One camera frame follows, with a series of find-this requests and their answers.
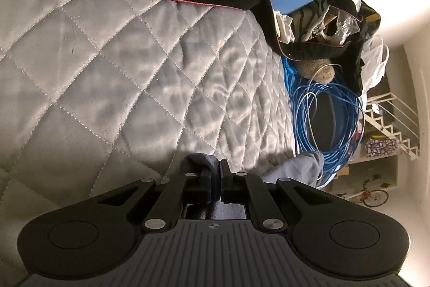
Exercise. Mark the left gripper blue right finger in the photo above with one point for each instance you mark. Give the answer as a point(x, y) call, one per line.
point(251, 192)

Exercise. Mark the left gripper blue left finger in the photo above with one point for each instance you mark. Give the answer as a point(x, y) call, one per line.
point(194, 187)

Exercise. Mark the grey-blue fleece sweatpants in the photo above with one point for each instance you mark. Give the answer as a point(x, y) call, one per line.
point(306, 167)

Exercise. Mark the orange white bicycle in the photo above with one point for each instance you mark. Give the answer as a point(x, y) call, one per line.
point(369, 198)

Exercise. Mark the grey quilted bedspread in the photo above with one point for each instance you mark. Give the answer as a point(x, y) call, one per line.
point(96, 94)

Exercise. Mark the colourful patterned box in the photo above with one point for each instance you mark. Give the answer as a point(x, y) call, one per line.
point(377, 147)

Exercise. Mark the brown teddy bear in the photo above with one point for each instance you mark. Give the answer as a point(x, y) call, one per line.
point(337, 26)

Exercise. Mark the white metal staircase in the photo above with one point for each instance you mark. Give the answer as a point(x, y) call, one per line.
point(392, 117)

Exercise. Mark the white crumpled cloth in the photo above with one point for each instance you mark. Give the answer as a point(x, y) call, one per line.
point(283, 27)

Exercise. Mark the clear plastic bag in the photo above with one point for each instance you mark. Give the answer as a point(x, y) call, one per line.
point(375, 55)

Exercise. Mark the black bag with tan strap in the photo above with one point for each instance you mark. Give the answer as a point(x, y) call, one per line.
point(348, 56)

